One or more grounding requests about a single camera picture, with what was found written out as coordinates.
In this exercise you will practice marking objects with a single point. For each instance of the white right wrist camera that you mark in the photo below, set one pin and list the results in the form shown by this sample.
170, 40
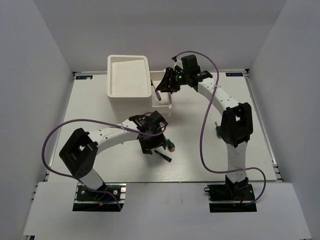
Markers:
176, 66

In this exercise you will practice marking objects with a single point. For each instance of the blue table label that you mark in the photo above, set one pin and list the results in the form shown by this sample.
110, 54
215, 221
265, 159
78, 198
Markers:
84, 77
234, 74

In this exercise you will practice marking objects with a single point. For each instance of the white drawer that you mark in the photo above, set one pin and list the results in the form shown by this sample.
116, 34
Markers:
165, 104

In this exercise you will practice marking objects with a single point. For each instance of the white drawer cabinet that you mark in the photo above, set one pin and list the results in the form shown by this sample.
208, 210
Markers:
128, 85

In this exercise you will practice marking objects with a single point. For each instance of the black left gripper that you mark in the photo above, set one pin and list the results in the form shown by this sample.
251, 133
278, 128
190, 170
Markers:
146, 147

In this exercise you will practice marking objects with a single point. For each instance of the green stubby phillips screwdriver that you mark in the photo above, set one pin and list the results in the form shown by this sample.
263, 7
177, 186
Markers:
170, 144

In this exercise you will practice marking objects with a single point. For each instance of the blue handled screwdriver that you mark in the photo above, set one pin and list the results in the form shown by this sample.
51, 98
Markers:
156, 92

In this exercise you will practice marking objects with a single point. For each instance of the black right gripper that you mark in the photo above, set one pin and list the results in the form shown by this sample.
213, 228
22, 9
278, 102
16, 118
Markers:
167, 85

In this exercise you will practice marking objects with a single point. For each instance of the black precision screwdriver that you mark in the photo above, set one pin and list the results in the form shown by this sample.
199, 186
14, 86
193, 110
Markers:
165, 157

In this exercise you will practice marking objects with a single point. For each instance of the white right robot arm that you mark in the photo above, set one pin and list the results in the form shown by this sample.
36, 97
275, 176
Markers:
236, 124

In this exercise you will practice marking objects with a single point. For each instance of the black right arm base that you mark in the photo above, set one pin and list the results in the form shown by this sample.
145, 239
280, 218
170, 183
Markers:
224, 198

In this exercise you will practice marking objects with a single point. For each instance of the blue left table label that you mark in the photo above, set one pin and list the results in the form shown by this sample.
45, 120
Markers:
84, 77

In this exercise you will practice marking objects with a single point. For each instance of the blue right table label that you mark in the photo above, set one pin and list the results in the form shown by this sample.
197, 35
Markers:
234, 74

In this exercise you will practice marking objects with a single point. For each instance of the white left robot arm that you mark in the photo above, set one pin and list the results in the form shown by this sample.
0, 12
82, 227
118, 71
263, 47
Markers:
81, 149

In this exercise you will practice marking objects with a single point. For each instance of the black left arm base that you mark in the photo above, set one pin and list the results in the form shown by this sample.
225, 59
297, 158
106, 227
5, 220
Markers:
109, 198

